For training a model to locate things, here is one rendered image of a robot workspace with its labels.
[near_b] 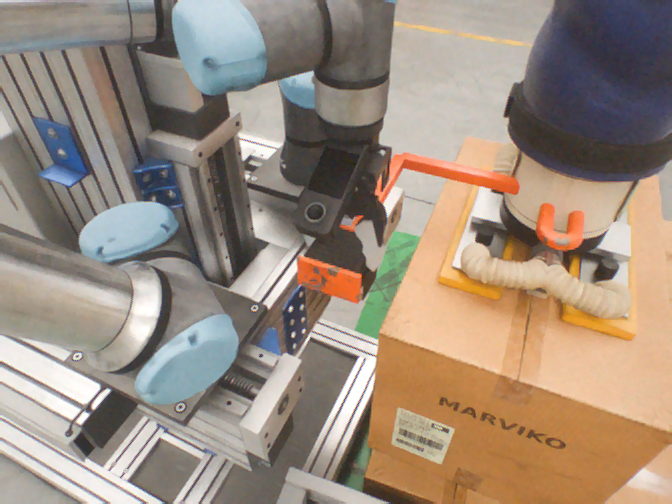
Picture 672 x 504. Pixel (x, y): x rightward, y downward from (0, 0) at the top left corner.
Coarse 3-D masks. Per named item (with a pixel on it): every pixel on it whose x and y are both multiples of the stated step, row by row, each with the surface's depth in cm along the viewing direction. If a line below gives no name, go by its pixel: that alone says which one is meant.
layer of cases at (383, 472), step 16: (368, 464) 108; (384, 464) 108; (400, 464) 108; (656, 464) 108; (368, 480) 107; (384, 480) 106; (400, 480) 106; (416, 480) 106; (432, 480) 106; (448, 480) 106; (640, 480) 106; (656, 480) 106; (384, 496) 110; (400, 496) 107; (416, 496) 104; (432, 496) 103; (448, 496) 103; (464, 496) 103; (480, 496) 103; (624, 496) 103; (640, 496) 103; (656, 496) 103
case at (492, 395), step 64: (448, 192) 94; (640, 192) 94; (512, 256) 81; (640, 256) 81; (384, 320) 72; (448, 320) 72; (512, 320) 72; (640, 320) 71; (384, 384) 79; (448, 384) 72; (512, 384) 66; (576, 384) 64; (640, 384) 64; (384, 448) 95; (448, 448) 85; (512, 448) 76; (576, 448) 69; (640, 448) 64
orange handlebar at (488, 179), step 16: (400, 160) 77; (416, 160) 77; (432, 160) 77; (448, 176) 77; (464, 176) 75; (480, 176) 74; (496, 176) 74; (384, 192) 72; (512, 192) 74; (544, 208) 69; (352, 224) 66; (544, 224) 66; (576, 224) 66; (544, 240) 65; (560, 240) 64; (576, 240) 64
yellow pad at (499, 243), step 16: (496, 192) 88; (464, 224) 84; (480, 224) 84; (464, 240) 81; (480, 240) 79; (496, 240) 81; (512, 240) 81; (448, 256) 79; (496, 256) 78; (448, 272) 76; (464, 272) 76; (464, 288) 75; (480, 288) 74; (496, 288) 74
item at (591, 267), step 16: (576, 256) 79; (592, 256) 78; (576, 272) 76; (592, 272) 75; (608, 272) 73; (624, 272) 75; (576, 320) 70; (592, 320) 69; (608, 320) 69; (624, 320) 69; (624, 336) 69
